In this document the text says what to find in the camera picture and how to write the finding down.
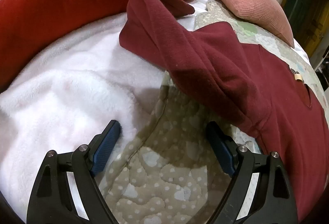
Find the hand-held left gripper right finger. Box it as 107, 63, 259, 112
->
206, 121, 299, 224

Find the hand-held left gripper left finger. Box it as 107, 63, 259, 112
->
26, 119, 122, 224

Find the maroon sweatshirt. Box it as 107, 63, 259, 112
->
119, 0, 329, 222

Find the heart-print quilted bedspread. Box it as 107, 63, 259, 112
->
99, 0, 326, 224

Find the white fleece blanket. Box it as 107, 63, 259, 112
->
0, 0, 215, 217

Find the red embroidered pillow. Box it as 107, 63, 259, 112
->
0, 0, 216, 91

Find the wooden door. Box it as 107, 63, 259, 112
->
281, 0, 329, 60

